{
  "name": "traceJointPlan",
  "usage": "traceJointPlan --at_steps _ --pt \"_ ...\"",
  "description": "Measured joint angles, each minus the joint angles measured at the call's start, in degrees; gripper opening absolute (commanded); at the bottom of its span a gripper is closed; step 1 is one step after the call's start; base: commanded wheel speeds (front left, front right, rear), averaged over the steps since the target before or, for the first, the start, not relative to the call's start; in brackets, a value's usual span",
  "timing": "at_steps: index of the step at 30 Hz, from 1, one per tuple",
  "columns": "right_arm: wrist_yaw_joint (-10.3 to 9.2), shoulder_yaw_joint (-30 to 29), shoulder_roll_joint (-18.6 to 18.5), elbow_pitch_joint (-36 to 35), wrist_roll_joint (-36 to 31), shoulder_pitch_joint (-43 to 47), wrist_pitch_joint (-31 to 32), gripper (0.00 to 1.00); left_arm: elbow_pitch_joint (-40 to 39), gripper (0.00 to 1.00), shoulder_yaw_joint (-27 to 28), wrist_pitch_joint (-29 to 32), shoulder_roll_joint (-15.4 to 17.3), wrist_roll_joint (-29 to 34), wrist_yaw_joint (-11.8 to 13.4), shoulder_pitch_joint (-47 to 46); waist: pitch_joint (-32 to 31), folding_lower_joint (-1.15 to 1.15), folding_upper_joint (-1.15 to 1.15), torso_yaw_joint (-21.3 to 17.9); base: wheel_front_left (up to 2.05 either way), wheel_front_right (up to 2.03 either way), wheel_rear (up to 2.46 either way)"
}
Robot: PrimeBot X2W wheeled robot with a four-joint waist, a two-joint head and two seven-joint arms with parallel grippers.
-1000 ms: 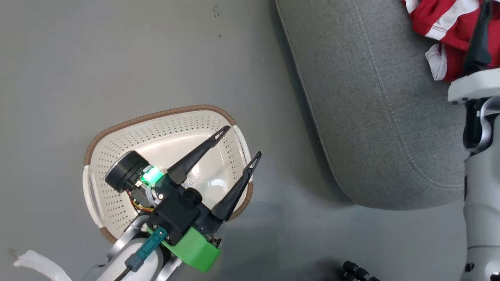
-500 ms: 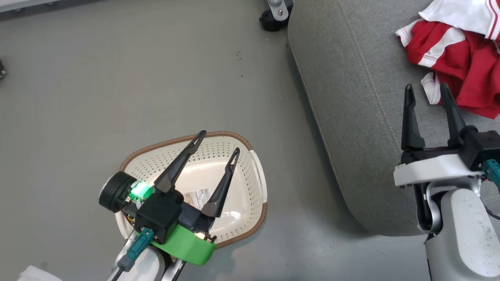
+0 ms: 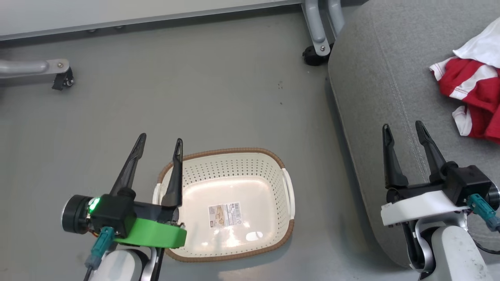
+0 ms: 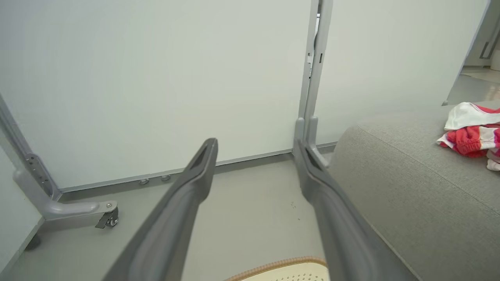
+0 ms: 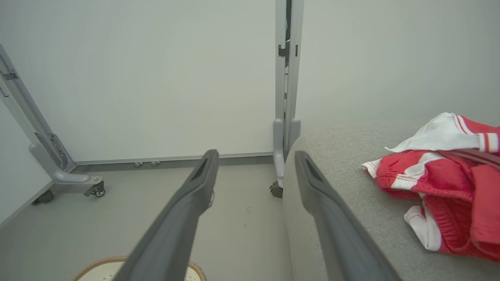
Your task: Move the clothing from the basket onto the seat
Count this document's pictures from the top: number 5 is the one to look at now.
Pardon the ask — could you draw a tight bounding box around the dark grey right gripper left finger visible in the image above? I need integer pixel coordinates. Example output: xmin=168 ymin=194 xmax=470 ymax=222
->
xmin=112 ymin=149 xmax=220 ymax=281

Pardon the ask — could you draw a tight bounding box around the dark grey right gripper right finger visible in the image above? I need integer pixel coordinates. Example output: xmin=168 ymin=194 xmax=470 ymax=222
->
xmin=294 ymin=150 xmax=402 ymax=281

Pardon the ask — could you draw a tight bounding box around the red garment with white trim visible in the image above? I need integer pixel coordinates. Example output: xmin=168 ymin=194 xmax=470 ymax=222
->
xmin=361 ymin=112 xmax=500 ymax=262

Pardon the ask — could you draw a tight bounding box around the white perforated basket brown rim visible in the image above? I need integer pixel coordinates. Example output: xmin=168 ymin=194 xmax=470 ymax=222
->
xmin=72 ymin=256 xmax=207 ymax=281

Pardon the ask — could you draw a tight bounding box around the grey fabric sofa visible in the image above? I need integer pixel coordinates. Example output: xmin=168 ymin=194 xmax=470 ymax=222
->
xmin=282 ymin=124 xmax=500 ymax=281

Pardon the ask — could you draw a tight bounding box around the grey metal partition stand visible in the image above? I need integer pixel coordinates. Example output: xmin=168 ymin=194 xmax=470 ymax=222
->
xmin=270 ymin=0 xmax=305 ymax=199
xmin=0 ymin=44 xmax=105 ymax=206

